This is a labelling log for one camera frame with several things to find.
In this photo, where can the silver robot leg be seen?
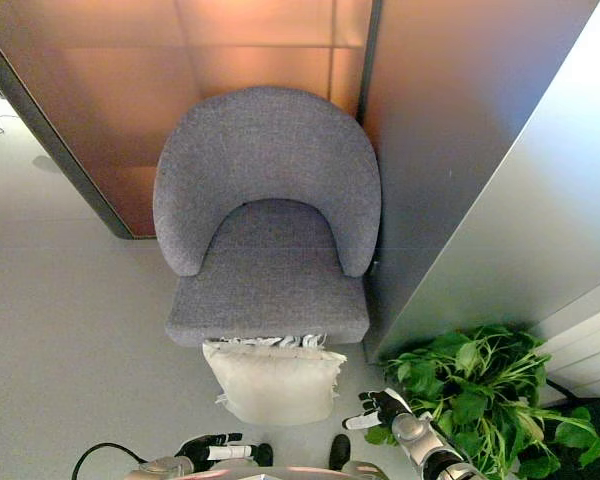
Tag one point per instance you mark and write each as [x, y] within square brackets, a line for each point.
[240, 471]
[361, 471]

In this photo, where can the silver right robot leg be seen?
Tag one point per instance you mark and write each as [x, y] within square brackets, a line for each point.
[361, 471]

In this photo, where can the black plant pot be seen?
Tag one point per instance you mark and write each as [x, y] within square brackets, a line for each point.
[597, 412]

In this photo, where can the white panelled cabinet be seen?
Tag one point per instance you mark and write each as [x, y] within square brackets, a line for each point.
[587, 345]

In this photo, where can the black robot foot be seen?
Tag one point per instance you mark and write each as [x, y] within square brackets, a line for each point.
[265, 454]
[339, 450]

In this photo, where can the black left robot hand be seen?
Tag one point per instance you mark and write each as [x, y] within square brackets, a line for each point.
[200, 449]

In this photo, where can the black left robot foot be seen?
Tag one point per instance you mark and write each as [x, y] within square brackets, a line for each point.
[265, 454]

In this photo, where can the black right robot foot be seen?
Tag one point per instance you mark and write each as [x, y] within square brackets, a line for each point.
[339, 450]

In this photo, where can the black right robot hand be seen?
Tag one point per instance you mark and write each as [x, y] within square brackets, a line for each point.
[385, 406]

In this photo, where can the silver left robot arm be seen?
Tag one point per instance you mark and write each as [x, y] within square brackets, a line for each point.
[165, 468]

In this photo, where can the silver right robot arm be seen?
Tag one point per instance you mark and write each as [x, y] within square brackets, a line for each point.
[422, 442]

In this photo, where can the silver left robot leg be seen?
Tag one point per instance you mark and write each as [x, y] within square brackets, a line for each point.
[240, 471]

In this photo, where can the green leafy plant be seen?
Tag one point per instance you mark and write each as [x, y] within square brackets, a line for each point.
[480, 390]

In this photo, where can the grey fabric armchair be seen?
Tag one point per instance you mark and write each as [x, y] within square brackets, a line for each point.
[270, 150]

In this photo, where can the white fringed pillow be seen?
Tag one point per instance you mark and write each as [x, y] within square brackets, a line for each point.
[275, 385]

